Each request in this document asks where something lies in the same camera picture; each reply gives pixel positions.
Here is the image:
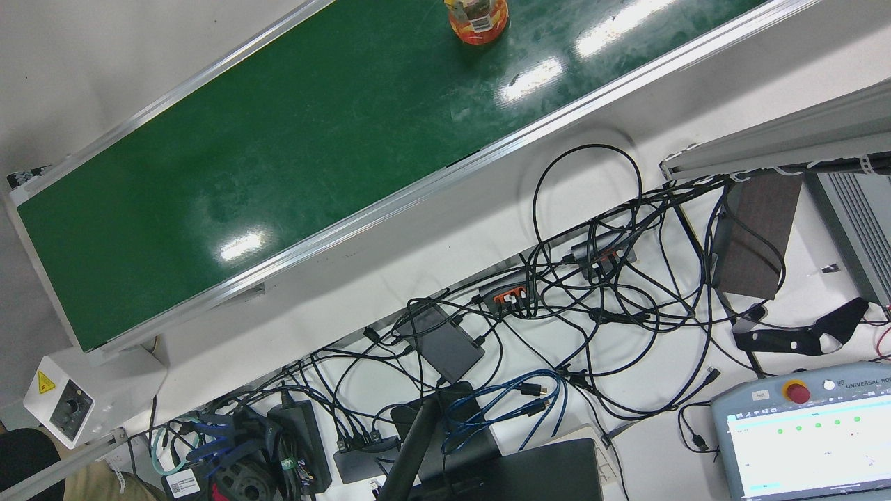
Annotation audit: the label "green conveyor belt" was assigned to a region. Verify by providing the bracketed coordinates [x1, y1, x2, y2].
[6, 0, 822, 356]

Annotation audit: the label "long black looped cable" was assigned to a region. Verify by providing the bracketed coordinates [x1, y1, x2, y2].
[533, 144, 642, 279]

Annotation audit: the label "grey teach pendant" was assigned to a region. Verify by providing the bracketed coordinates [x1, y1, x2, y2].
[710, 360, 891, 501]

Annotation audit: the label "black metal bracket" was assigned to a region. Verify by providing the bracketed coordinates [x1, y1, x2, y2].
[732, 298, 871, 357]

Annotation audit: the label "white label tag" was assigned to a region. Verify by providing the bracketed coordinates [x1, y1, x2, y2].
[166, 468, 203, 498]

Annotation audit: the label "aluminium profile rail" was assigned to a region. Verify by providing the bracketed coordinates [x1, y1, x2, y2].
[659, 78, 891, 183]

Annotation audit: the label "blue cable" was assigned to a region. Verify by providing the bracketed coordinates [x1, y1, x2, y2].
[443, 369, 568, 453]

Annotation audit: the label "white conveyor control box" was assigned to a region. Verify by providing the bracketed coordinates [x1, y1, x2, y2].
[23, 346, 168, 450]

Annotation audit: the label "short black plug cable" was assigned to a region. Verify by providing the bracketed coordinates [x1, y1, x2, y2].
[679, 402, 719, 454]

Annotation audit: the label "orange juice bottle yellow cap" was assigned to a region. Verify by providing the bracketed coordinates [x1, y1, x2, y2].
[444, 0, 510, 47]

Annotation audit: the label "usb hub orange ports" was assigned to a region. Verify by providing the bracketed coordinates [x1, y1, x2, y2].
[571, 233, 638, 276]
[478, 273, 538, 314]

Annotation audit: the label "tan trouser leg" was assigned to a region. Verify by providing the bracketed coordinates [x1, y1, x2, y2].
[35, 463, 168, 501]

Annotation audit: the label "black multiport hub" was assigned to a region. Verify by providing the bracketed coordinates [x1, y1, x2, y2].
[333, 435, 397, 484]

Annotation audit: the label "black round pole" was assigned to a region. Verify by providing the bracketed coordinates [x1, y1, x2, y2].
[376, 393, 446, 501]

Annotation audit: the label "teal cable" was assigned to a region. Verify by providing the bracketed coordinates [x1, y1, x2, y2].
[150, 424, 190, 477]

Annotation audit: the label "grey ribbed metal box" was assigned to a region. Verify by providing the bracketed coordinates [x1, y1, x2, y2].
[804, 170, 891, 308]

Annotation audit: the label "black power brick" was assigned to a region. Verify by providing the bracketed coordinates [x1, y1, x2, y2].
[267, 400, 333, 496]

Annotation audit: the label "brown rectangular box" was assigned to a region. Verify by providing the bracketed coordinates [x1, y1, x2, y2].
[711, 173, 803, 300]

